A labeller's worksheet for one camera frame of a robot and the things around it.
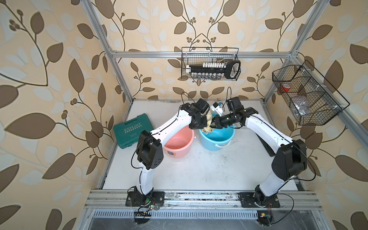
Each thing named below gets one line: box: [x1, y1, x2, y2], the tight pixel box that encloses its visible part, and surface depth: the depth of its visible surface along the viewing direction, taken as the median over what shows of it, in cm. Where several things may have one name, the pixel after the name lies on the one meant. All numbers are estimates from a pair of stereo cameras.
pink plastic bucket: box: [163, 125, 196, 159], surface depth 81 cm
